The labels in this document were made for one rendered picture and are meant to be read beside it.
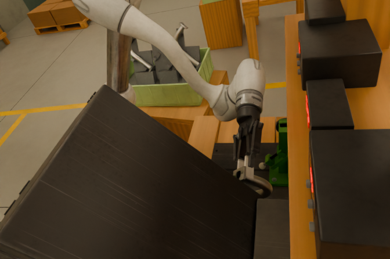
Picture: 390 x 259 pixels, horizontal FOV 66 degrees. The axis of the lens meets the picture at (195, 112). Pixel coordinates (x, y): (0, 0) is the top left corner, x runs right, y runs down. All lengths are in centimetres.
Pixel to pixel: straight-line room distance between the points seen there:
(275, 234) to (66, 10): 597
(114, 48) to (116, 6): 31
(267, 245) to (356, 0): 55
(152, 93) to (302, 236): 159
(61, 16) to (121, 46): 526
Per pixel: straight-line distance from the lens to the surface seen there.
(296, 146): 52
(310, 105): 52
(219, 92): 112
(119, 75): 138
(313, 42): 64
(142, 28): 101
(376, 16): 72
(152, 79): 208
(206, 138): 148
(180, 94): 185
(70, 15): 640
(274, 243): 77
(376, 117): 59
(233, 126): 154
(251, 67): 105
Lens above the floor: 193
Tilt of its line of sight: 39 degrees down
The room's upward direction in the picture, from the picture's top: 17 degrees counter-clockwise
